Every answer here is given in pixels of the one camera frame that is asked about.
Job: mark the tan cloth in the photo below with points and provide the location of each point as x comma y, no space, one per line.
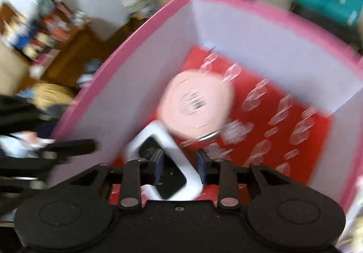
51,97

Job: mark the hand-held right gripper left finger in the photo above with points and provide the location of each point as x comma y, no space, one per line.
159,168

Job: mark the pink round compact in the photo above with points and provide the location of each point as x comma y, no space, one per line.
198,85

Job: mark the red pack of false nails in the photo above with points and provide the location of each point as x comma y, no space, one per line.
249,82

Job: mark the pink cardboard box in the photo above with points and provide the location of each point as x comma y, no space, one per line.
255,29

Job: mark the white framed black device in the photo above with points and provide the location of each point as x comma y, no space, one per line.
167,139

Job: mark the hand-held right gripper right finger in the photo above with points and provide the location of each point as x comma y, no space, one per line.
201,168

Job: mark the wooden cabinet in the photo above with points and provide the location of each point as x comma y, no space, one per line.
76,54

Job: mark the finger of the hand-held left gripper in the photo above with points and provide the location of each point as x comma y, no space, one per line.
73,146

